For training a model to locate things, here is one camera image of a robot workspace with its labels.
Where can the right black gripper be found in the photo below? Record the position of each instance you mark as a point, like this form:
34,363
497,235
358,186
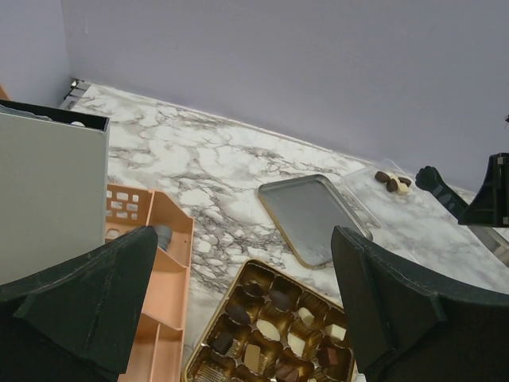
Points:
490,208

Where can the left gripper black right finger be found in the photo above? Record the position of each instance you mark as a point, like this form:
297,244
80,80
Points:
409,323

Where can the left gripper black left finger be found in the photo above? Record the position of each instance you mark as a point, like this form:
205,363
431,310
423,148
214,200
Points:
77,320

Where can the brown chocolate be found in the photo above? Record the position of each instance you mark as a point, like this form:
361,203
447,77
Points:
327,357

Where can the dark oval chocolate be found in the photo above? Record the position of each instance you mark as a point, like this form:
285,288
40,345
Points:
280,300

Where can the dark oblong chocolate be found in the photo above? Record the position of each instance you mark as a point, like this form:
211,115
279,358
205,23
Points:
287,373

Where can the white oval chocolate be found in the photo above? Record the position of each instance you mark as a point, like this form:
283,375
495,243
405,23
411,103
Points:
268,330

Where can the dark square chocolate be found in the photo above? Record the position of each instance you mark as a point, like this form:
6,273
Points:
222,343

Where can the tan ridged chocolate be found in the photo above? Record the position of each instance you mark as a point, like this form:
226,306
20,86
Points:
252,357

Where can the white square chocolate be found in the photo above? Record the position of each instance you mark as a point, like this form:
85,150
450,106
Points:
392,176

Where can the gold chocolate box tray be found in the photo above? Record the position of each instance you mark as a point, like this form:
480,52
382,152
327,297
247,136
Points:
250,289

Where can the peach desk organizer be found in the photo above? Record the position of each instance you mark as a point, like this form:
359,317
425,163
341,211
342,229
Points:
158,346

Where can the clear plastic tray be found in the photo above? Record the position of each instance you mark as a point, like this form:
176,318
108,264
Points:
426,231

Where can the grey blue glue stick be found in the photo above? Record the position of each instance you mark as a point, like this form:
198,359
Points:
164,236

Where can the white board sheet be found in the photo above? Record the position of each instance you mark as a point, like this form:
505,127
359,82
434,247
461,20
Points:
53,186

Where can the silver tin lid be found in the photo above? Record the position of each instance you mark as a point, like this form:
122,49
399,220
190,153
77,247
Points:
306,210

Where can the peach mesh file rack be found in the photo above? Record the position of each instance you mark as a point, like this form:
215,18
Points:
3,93

